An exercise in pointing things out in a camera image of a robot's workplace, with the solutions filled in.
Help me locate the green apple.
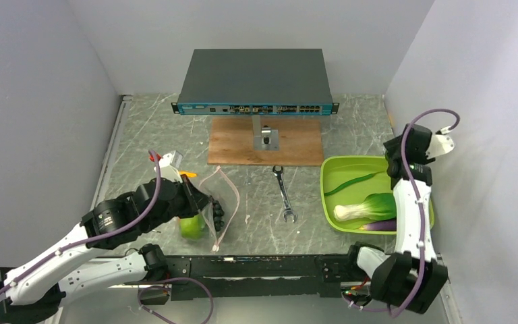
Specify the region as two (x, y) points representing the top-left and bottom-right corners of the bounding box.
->
(179, 214), (206, 240)

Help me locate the clear zip top bag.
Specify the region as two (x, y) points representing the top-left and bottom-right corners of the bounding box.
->
(187, 165), (241, 252)

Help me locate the black grape bunch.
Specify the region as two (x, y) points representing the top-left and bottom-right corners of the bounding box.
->
(212, 200), (225, 232)

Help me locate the green chili pepper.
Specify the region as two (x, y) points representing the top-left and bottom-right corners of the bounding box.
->
(323, 171), (382, 196)

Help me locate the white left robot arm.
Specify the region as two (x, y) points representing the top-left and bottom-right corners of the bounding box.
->
(0, 175), (212, 323)

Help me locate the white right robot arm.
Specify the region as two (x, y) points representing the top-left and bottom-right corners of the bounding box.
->
(344, 125), (448, 317)

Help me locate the lime green food tray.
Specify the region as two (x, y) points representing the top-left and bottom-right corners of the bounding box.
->
(320, 155), (435, 236)

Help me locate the brown wooden board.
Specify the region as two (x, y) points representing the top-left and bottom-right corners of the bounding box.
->
(207, 117), (324, 167)

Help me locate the white green bok choy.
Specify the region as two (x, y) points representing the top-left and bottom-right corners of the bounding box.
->
(333, 193), (397, 221)

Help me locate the purple eggplant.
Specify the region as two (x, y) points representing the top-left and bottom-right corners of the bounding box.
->
(359, 219), (397, 232)

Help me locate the silver open-end wrench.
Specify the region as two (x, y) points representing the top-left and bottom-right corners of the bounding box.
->
(272, 165), (298, 223)

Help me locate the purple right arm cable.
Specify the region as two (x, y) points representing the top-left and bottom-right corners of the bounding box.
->
(341, 108), (461, 319)

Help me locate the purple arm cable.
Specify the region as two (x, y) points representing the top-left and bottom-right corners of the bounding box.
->
(341, 108), (461, 319)
(0, 149), (164, 324)

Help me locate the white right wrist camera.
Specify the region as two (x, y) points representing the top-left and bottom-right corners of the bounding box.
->
(426, 128), (455, 159)

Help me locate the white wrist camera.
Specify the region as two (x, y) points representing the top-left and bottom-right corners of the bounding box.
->
(426, 128), (455, 159)
(154, 151), (183, 182)

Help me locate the yellow handled screwdriver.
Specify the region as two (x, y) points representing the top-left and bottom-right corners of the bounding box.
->
(179, 171), (198, 178)

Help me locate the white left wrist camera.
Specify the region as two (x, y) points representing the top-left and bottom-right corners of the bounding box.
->
(154, 151), (183, 182)

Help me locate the metal switch stand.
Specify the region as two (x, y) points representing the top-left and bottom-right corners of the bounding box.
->
(252, 115), (280, 151)

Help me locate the grey network switch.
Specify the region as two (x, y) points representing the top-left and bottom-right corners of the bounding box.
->
(171, 49), (340, 115)

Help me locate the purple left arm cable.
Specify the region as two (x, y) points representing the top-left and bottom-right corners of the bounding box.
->
(0, 149), (164, 324)

